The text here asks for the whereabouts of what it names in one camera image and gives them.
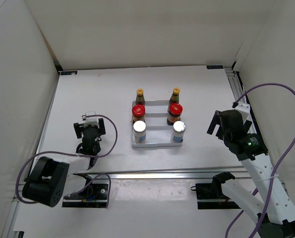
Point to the yellow-cap sauce bottle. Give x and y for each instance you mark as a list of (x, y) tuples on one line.
[(175, 96), (140, 100)]

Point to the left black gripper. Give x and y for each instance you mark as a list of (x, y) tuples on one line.
[(78, 127)]

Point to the silver-cap spice shaker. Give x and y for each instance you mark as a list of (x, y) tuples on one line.
[(139, 129), (179, 128)]

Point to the right black table label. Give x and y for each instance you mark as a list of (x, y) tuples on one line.
[(215, 67)]

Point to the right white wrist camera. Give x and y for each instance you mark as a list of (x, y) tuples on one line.
[(243, 108)]

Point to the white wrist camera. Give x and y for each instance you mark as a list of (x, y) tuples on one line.
[(243, 108), (90, 118)]

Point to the red-lid chili jar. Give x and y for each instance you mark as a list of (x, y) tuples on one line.
[(138, 113), (174, 113)]

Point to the white tiered organizer tray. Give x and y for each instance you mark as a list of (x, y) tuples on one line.
[(158, 134)]

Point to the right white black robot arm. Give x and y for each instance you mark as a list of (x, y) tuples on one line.
[(274, 213)]

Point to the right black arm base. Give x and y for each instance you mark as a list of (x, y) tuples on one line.
[(209, 195)]

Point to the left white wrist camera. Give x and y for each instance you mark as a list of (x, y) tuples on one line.
[(90, 118)]

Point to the black table label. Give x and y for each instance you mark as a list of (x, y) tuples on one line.
[(215, 67), (69, 72)]

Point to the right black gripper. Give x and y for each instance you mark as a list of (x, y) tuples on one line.
[(216, 120)]

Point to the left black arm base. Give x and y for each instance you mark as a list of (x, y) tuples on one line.
[(95, 195)]

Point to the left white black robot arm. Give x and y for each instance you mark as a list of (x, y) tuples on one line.
[(47, 180)]

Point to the left black table label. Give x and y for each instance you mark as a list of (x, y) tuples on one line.
[(69, 72)]

